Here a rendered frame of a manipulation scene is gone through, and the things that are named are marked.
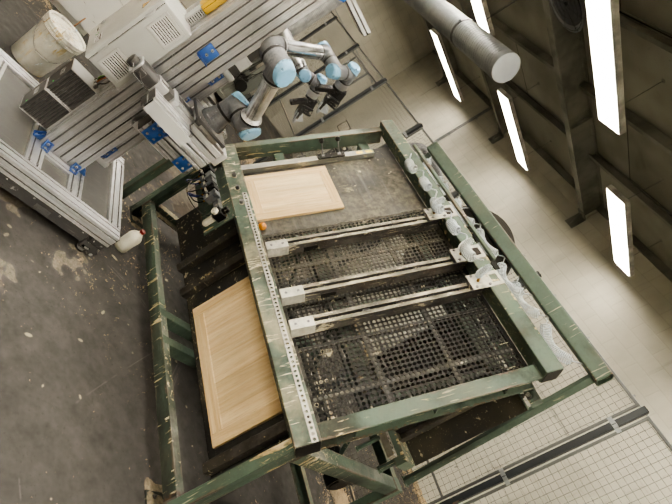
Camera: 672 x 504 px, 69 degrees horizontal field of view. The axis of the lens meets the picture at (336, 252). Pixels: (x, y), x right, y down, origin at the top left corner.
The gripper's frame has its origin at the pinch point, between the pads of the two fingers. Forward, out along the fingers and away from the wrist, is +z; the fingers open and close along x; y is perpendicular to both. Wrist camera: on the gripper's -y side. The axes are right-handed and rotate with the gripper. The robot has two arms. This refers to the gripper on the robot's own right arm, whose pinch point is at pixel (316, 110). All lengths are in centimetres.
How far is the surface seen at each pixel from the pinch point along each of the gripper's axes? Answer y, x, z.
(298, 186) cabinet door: 21, 1, 55
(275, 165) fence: 3, 16, 62
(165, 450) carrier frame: 9, -167, 101
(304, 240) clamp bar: 30, -53, 44
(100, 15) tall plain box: -172, 174, 145
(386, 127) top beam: 62, 72, 21
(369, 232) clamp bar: 61, -38, 26
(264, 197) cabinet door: 4, -15, 65
